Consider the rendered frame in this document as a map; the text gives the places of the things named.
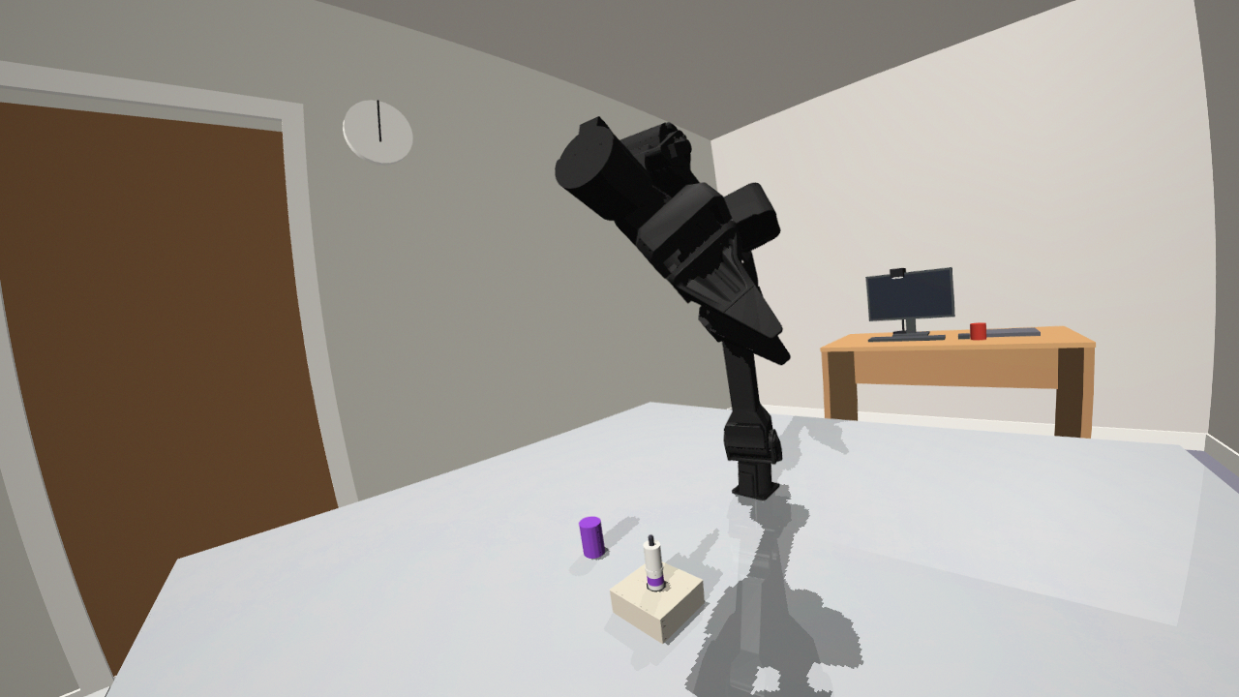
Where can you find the purple marker cap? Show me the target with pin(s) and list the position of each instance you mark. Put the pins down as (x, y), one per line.
(592, 537)

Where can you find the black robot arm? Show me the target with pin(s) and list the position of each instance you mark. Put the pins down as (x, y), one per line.
(627, 180)

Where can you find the white marker with purple band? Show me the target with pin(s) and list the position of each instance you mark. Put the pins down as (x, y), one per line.
(653, 564)

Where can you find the beige square holder block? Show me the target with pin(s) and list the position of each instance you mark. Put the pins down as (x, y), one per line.
(658, 613)

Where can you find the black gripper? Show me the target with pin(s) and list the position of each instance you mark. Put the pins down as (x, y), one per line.
(702, 261)

